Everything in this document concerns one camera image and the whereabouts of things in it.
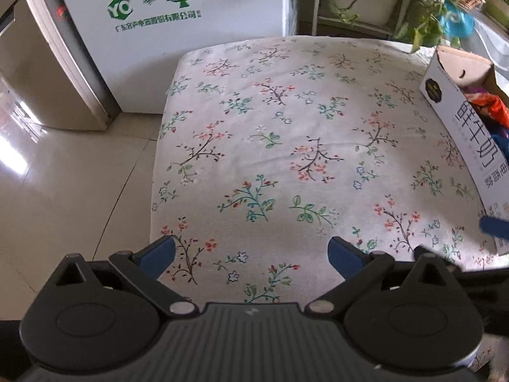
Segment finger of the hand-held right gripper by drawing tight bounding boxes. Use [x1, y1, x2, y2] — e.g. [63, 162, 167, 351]
[414, 244, 464, 275]
[479, 215, 509, 240]

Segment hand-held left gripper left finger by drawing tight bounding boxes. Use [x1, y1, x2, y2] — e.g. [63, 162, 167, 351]
[55, 235, 199, 319]

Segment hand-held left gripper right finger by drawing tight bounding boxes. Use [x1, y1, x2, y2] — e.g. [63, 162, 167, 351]
[305, 236, 456, 319]

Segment shiny blue foil packet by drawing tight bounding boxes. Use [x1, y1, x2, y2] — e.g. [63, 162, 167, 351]
[487, 125, 509, 156]

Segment white cardboard box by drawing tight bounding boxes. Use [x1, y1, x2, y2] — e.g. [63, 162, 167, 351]
[419, 46, 509, 255]

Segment red snack packet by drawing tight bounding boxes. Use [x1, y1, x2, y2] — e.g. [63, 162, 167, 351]
[465, 92, 509, 130]

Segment floral cloth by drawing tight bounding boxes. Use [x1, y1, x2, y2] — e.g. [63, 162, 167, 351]
[149, 35, 509, 382]

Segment blue watering can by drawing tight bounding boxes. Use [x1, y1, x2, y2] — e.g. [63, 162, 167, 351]
[441, 2, 475, 44]

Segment white freezer green tree print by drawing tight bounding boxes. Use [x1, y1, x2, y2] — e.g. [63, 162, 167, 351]
[53, 0, 299, 114]

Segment silver refrigerator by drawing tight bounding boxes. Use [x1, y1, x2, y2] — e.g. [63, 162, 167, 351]
[0, 0, 122, 132]

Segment white metal plant stand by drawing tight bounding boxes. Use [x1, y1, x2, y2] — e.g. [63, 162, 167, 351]
[310, 0, 414, 44]

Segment black cable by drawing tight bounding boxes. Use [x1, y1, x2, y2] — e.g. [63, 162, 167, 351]
[0, 0, 38, 28]

